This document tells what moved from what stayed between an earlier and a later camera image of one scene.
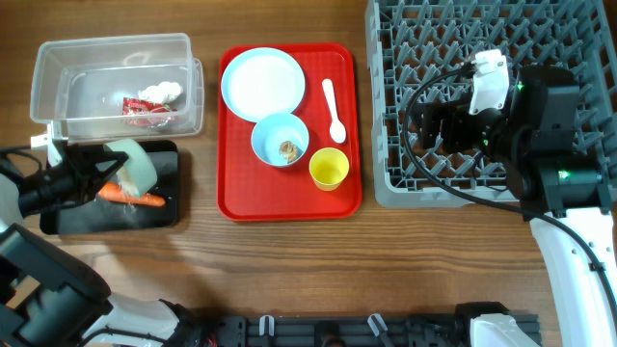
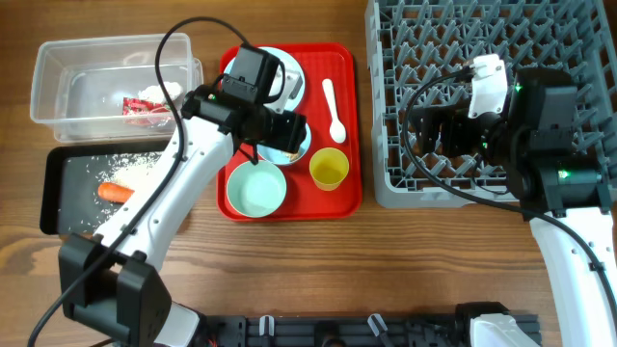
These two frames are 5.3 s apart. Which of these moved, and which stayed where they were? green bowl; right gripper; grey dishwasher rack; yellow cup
Moved: green bowl
Stayed: right gripper; yellow cup; grey dishwasher rack
